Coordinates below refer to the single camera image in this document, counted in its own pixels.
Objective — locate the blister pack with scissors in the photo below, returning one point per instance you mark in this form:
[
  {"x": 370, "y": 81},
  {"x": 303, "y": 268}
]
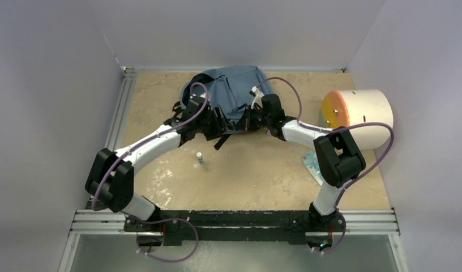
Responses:
[{"x": 310, "y": 161}]

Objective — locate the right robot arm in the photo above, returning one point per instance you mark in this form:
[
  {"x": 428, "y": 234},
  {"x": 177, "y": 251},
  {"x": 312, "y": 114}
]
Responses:
[{"x": 339, "y": 158}]

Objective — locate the small glue bottle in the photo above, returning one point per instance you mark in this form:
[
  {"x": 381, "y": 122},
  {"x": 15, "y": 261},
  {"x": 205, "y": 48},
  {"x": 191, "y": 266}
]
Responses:
[{"x": 200, "y": 157}]

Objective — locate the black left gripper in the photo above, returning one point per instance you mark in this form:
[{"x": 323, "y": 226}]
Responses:
[{"x": 220, "y": 125}]

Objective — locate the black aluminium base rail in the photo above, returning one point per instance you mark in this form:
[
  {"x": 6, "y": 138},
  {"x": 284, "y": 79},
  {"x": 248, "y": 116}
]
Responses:
[{"x": 290, "y": 226}]

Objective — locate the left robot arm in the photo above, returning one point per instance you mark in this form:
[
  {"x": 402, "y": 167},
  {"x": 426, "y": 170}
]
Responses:
[{"x": 111, "y": 179}]

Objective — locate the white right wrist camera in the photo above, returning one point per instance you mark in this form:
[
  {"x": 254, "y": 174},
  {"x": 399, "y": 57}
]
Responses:
[{"x": 257, "y": 95}]

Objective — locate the blue student backpack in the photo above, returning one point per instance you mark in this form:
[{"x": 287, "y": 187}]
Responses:
[{"x": 228, "y": 87}]

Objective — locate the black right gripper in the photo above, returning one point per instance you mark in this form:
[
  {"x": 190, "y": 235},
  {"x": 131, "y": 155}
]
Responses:
[{"x": 248, "y": 125}]

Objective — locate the cream cylinder with orange face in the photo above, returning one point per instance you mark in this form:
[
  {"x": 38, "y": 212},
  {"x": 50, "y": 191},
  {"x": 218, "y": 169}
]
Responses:
[{"x": 351, "y": 107}]

